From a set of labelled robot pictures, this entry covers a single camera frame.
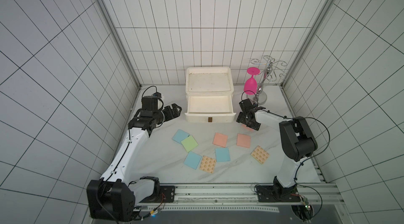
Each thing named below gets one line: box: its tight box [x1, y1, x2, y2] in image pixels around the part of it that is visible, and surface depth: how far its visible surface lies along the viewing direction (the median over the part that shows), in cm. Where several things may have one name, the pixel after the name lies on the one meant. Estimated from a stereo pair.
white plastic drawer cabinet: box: [185, 66, 235, 108], surface depth 91 cm
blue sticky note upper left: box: [171, 128, 190, 145], surface depth 95 cm
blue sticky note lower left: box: [183, 151, 202, 170], surface depth 85 cm
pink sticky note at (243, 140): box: [236, 133, 251, 149], surface depth 92 cm
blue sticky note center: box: [215, 147, 231, 163], surface depth 87 cm
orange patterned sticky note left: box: [199, 155, 217, 174], surface depth 84 cm
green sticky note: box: [180, 134, 199, 153], surface depth 92 cm
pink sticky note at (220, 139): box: [212, 132, 228, 148], surface depth 92 cm
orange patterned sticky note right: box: [249, 145, 270, 165], surface depth 87 cm
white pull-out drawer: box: [184, 94, 237, 123], surface depth 85 cm
